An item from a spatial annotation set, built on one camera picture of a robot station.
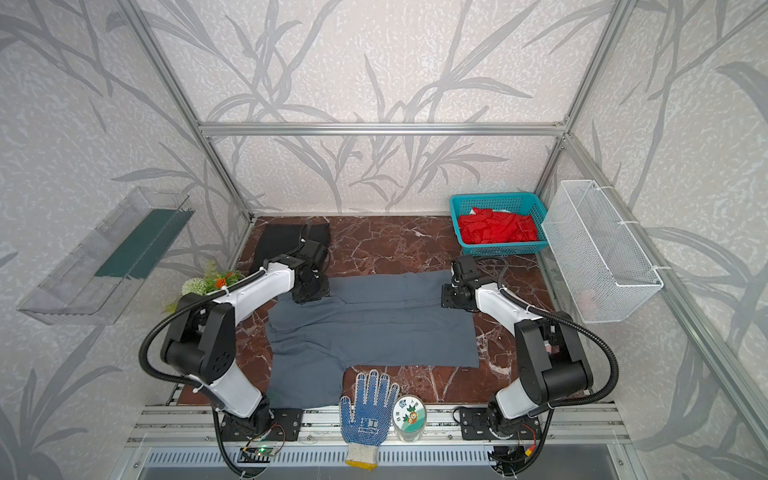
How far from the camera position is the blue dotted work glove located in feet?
2.31

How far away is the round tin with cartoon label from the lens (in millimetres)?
679

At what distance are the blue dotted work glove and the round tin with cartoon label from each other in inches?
0.5
